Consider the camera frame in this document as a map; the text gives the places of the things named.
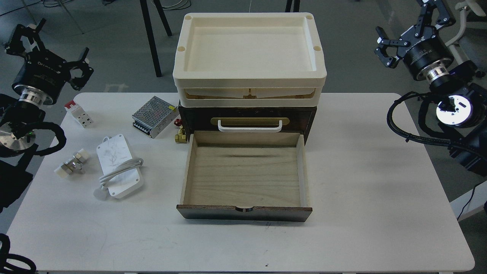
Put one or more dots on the metal mesh power supply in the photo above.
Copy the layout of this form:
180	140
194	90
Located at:
154	116

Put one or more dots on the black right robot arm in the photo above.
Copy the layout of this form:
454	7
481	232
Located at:
453	112

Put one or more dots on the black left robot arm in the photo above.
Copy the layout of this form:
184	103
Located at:
23	129

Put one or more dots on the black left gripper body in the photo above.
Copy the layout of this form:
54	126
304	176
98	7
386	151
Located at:
44	71

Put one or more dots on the metal fitting white caps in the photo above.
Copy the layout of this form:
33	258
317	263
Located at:
73	165

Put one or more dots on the open wooden drawer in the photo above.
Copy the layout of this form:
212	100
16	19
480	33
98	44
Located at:
255	176

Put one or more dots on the brass valve red handle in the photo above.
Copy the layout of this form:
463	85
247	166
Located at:
180	137

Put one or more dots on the white cabinet handle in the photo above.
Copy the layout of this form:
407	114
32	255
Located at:
222	128

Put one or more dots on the white office chair base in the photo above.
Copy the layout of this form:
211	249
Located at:
466	23

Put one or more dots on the cream plastic tray stack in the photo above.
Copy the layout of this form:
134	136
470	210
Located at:
249	60

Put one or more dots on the white table edge right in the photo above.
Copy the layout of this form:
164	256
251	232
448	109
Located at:
470	203

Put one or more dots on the white power adapter with cable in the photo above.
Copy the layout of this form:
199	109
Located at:
121	170

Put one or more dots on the dark wooden cabinet body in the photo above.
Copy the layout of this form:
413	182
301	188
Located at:
294	119

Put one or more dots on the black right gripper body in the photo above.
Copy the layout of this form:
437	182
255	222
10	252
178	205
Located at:
423	52

